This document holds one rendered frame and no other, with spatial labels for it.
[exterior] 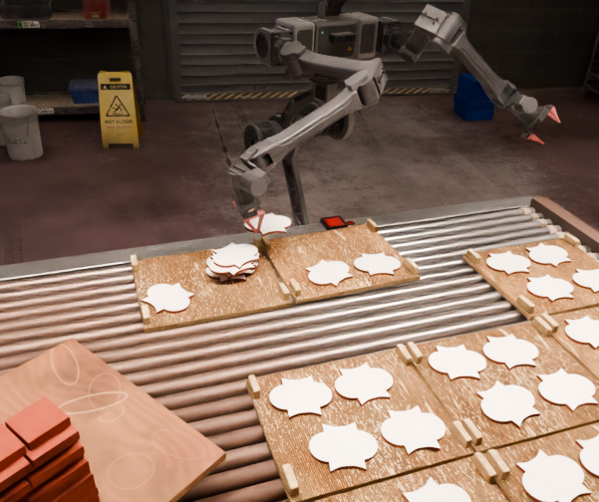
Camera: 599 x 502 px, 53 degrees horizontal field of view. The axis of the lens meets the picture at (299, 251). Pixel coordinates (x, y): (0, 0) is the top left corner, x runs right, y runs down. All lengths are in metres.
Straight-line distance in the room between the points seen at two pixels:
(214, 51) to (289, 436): 5.34
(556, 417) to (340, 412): 0.49
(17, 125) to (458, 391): 4.26
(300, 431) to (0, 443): 0.62
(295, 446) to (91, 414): 0.42
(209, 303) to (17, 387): 0.57
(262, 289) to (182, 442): 0.68
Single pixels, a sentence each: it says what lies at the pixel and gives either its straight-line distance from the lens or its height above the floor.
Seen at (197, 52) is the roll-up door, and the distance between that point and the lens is 6.36.
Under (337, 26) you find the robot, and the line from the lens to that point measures 2.38.
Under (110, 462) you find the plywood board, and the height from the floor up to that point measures 1.04.
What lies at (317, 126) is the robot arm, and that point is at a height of 1.35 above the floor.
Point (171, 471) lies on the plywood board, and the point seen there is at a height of 1.04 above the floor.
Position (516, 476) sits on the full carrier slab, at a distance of 1.38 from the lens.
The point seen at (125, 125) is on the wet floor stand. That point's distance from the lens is 5.27.
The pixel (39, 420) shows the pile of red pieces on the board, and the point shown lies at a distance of 1.02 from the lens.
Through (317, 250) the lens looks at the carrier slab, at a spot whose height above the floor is 0.94.
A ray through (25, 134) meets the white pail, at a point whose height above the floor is 0.21.
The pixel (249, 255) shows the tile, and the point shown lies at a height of 0.99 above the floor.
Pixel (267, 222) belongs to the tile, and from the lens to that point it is 1.86.
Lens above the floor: 1.95
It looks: 31 degrees down
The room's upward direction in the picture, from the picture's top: 2 degrees clockwise
